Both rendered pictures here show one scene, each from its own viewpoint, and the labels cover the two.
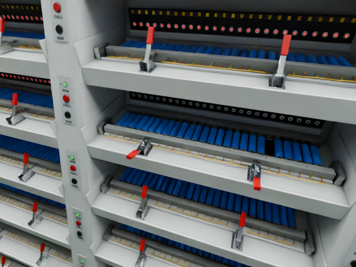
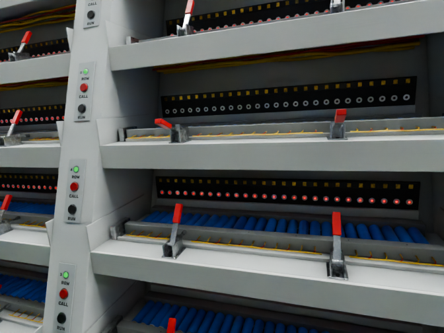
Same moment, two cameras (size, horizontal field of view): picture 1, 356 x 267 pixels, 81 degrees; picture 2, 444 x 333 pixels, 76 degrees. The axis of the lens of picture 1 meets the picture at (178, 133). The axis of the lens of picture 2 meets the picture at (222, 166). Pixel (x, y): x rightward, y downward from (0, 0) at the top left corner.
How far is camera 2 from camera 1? 0.33 m
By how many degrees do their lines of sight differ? 27
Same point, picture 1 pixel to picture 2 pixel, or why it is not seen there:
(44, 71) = (63, 67)
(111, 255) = not seen: outside the picture
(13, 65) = (28, 69)
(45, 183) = (24, 236)
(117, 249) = not seen: outside the picture
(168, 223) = (217, 259)
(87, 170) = (95, 186)
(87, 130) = (104, 125)
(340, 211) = not seen: outside the picture
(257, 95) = (316, 25)
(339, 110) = (418, 18)
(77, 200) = (70, 246)
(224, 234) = (312, 265)
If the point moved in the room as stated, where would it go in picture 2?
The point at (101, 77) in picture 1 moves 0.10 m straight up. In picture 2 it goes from (131, 55) to (135, 7)
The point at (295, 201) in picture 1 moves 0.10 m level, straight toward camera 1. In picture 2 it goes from (407, 154) to (398, 141)
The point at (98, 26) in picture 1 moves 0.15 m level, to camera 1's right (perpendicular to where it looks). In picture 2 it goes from (133, 24) to (199, 25)
